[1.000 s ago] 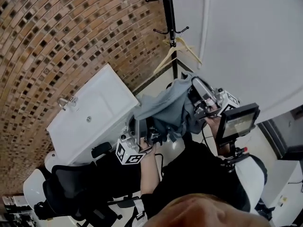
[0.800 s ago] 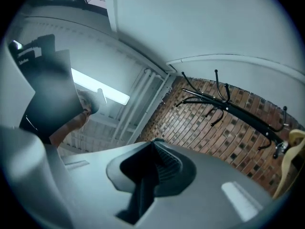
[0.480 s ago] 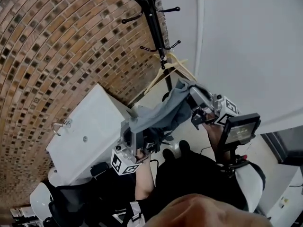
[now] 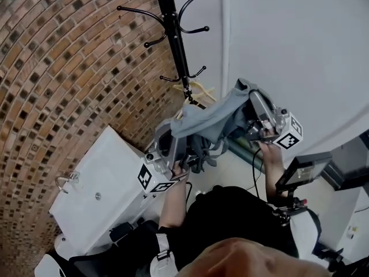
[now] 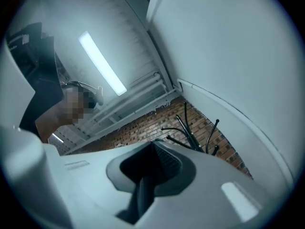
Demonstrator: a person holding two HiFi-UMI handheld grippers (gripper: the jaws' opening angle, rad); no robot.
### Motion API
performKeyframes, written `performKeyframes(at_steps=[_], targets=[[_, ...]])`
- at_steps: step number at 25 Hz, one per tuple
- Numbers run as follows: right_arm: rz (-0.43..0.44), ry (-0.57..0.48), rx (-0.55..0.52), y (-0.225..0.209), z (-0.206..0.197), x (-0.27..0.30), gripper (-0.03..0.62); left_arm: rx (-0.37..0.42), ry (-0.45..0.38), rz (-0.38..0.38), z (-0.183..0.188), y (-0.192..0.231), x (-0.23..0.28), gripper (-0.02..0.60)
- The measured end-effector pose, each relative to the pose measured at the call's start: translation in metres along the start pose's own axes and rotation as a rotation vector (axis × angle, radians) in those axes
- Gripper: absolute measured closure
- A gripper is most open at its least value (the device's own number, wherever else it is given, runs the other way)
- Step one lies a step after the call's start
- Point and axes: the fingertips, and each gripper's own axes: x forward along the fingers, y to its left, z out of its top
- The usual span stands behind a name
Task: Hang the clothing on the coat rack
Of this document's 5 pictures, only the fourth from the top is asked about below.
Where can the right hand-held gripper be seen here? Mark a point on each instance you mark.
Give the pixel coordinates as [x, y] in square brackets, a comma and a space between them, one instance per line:
[282, 125]

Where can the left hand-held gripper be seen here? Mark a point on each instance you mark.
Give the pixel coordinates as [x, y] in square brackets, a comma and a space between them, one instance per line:
[160, 177]

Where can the grey-blue jacket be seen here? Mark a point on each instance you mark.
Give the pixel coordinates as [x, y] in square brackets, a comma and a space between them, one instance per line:
[207, 117]

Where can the black coat rack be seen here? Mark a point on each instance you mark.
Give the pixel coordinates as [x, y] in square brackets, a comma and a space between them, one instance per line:
[176, 39]

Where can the person's right forearm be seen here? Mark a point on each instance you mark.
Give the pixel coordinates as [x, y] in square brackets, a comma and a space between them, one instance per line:
[274, 172]

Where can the person's left forearm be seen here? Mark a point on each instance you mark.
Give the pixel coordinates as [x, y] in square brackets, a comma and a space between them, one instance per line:
[173, 203]

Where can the pale wooden clothes hanger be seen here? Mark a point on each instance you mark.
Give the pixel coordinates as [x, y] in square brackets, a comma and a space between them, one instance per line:
[206, 92]

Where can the person's left hand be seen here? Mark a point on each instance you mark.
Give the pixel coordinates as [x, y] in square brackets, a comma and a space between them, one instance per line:
[180, 172]

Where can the person's right hand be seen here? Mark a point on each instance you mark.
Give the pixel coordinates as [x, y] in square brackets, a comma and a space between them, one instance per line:
[269, 146]

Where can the white sink cabinet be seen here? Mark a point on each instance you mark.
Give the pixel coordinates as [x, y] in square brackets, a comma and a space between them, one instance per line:
[106, 166]

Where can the small black mounted monitor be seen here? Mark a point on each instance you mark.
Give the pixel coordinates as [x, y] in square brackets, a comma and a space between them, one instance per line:
[305, 169]

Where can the person's black and white clothing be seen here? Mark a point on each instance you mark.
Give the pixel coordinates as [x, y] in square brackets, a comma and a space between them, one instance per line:
[225, 212]

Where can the black office chair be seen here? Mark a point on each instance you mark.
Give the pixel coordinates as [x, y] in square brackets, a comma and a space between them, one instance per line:
[95, 264]

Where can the person's face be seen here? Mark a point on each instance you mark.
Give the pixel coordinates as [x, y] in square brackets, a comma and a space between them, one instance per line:
[253, 261]

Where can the white vertical wall trim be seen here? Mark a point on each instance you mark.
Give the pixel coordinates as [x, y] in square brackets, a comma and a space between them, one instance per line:
[226, 39]

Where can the black metal door frame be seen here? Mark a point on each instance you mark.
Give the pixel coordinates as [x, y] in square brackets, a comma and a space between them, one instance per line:
[348, 160]

